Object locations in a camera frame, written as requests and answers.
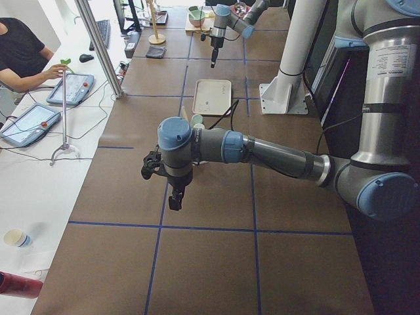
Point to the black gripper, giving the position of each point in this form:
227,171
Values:
179,181
216,42

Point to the cream rabbit serving tray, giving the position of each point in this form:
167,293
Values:
212,97

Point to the mint green cup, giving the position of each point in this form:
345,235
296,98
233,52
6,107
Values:
196,119

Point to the beige cup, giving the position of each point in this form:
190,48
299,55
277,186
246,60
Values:
199,126

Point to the paper cup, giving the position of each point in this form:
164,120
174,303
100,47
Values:
17,238

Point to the person hand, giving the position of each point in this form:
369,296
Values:
55,71

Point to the mint green bowl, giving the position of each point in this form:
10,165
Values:
196,18

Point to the bamboo cutting board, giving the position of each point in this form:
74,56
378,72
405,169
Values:
208,23

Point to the wooden mug tree stand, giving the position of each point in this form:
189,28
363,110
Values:
156,38

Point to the folded grey cloth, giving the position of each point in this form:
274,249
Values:
155,52

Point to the black label box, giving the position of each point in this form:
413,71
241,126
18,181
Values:
131,42

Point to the black keyboard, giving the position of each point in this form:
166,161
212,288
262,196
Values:
104,28

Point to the metal reacher grabber stick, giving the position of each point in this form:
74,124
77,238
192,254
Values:
66,146

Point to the black computer mouse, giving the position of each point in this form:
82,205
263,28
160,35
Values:
85,58

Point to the teach pendant tablet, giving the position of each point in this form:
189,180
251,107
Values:
29,127
77,87

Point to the red bottle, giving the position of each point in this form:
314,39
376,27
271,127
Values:
18,286

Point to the person in black shirt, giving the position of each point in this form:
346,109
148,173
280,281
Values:
23,56

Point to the white wire cup rack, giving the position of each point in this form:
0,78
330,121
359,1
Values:
184,114

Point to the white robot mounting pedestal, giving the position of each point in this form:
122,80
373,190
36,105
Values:
285,94

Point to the aluminium frame post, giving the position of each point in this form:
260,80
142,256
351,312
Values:
99,46

